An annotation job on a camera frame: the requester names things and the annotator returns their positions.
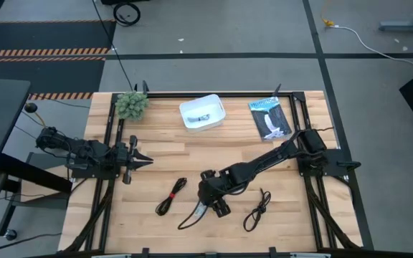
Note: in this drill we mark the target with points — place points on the grey desk leg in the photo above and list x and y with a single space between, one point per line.
407 27

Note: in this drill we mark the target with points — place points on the yellow plug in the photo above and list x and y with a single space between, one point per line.
328 23

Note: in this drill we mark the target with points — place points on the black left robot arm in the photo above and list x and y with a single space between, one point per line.
91 150

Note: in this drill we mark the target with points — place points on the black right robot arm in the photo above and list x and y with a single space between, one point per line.
264 161

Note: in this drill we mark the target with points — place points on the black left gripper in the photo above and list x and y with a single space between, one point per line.
125 156

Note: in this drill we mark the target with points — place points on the black hazard-striped floor mat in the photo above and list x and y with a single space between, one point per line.
48 36

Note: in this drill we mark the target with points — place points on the green potted plant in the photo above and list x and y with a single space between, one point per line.
132 105

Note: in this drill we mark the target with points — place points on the white plastic bin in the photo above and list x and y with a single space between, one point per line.
196 107

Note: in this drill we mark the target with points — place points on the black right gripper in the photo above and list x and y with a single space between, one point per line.
210 190

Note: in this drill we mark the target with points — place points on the black caster wheel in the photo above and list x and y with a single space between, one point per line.
11 234

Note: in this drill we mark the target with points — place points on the black desk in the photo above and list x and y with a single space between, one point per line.
2 118

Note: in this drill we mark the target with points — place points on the black round knob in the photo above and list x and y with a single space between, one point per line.
31 107

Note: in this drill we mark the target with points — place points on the black aluminium table frame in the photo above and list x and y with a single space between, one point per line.
228 94

